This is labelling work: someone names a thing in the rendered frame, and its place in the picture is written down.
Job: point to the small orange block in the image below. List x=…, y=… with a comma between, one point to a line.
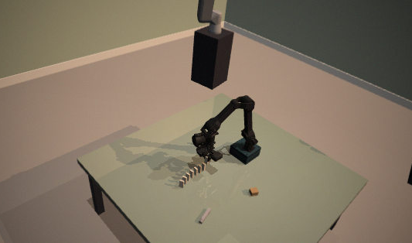
x=253, y=191

